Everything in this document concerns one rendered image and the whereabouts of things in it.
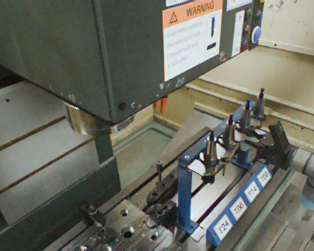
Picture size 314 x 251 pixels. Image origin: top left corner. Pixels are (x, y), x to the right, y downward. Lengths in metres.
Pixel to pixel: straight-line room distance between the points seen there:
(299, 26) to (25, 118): 1.16
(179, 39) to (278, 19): 1.02
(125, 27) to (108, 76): 0.06
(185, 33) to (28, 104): 0.71
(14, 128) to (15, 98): 0.11
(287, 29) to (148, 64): 1.08
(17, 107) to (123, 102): 0.69
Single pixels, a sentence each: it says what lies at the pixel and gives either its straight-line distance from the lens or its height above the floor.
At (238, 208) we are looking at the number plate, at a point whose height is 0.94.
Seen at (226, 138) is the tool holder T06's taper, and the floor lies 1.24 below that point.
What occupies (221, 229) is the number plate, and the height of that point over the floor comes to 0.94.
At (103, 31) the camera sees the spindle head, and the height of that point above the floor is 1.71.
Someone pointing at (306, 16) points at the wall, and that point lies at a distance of 1.40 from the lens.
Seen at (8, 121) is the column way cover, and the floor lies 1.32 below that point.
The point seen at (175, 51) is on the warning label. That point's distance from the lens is 0.45.
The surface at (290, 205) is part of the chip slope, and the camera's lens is 1.51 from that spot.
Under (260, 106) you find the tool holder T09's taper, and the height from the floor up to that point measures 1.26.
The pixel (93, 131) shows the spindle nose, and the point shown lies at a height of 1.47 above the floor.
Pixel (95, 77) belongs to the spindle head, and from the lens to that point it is 0.38.
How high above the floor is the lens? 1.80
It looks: 35 degrees down
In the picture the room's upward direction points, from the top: 3 degrees counter-clockwise
